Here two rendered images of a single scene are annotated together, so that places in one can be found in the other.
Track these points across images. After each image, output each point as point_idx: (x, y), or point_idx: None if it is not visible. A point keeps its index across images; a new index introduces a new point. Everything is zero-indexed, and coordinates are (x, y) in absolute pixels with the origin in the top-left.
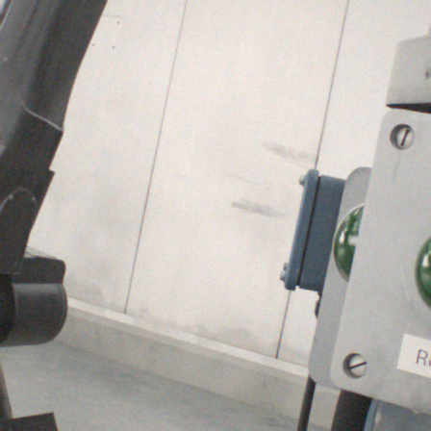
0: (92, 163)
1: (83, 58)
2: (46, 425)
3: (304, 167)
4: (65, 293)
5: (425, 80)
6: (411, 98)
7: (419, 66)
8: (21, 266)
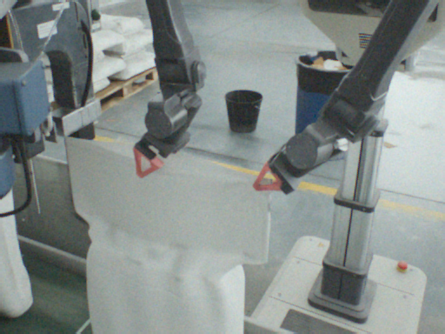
0: None
1: (149, 17)
2: None
3: None
4: (146, 114)
5: (3, 4)
6: (2, 15)
7: (0, 0)
8: (159, 87)
